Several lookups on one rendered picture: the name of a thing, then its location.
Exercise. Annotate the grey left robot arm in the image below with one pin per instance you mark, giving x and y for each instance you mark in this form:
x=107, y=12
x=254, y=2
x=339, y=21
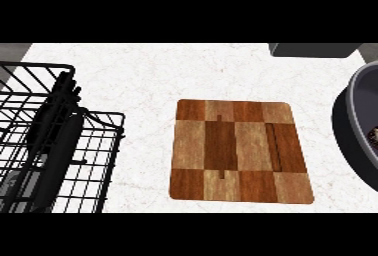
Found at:
x=14, y=186

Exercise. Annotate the dark grey appliance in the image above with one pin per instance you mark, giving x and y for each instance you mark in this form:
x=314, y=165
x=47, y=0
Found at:
x=314, y=50

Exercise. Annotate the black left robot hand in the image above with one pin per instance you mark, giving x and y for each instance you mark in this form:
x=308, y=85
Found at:
x=57, y=150

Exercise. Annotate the wooden checkered cutting board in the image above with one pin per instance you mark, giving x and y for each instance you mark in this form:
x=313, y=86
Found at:
x=240, y=150

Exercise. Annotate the brown cupcake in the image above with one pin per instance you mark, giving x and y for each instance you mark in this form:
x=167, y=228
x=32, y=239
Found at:
x=373, y=137

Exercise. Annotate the dark grey pot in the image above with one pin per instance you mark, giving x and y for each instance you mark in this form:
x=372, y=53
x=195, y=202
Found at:
x=356, y=110

